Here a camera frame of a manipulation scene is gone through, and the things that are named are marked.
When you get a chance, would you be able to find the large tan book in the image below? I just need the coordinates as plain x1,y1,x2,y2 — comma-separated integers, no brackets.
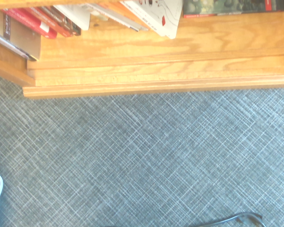
0,9,42,61

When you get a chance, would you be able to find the bright red book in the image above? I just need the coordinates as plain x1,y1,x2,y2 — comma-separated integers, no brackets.
1,8,58,40

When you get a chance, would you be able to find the dark gray arm cable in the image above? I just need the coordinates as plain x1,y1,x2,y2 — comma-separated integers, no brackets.
198,212,267,227

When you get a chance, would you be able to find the black spine book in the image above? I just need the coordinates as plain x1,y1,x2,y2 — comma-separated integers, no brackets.
40,6,82,36

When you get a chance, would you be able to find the thin orange white book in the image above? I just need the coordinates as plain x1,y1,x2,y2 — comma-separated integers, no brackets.
85,1,149,32

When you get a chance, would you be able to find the plain white book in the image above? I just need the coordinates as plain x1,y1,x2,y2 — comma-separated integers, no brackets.
52,4,92,31

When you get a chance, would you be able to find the dark green flat book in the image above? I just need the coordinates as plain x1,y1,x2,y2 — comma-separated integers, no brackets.
183,0,284,18

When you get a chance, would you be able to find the oak wooden bookshelf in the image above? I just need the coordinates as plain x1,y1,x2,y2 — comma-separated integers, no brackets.
0,0,284,99

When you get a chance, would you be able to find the white book with red drawing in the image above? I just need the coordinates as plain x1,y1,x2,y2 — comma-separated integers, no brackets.
119,0,183,40

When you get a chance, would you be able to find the dark red book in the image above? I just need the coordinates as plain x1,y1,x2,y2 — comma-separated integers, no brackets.
26,7,74,37

